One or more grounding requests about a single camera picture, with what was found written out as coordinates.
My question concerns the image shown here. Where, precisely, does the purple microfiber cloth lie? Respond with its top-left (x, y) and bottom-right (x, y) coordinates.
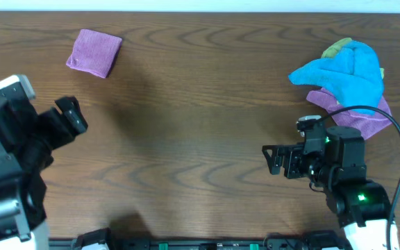
top-left (66, 29), bottom-right (122, 78)

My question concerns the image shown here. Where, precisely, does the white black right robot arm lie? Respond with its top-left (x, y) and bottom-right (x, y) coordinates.
top-left (262, 124), bottom-right (399, 249)

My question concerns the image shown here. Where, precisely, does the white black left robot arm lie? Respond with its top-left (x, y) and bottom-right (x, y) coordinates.
top-left (0, 94), bottom-right (88, 249)

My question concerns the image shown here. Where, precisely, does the purple cloth under pile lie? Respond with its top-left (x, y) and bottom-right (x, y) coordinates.
top-left (306, 88), bottom-right (392, 140)

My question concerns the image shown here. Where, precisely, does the blue microfiber cloth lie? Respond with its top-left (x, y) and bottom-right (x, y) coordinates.
top-left (288, 40), bottom-right (384, 108)

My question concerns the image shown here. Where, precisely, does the green cloth under blue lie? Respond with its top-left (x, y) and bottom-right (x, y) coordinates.
top-left (321, 37), bottom-right (385, 80)

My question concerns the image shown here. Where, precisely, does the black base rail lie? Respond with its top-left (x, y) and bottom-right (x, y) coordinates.
top-left (49, 237), bottom-right (347, 250)

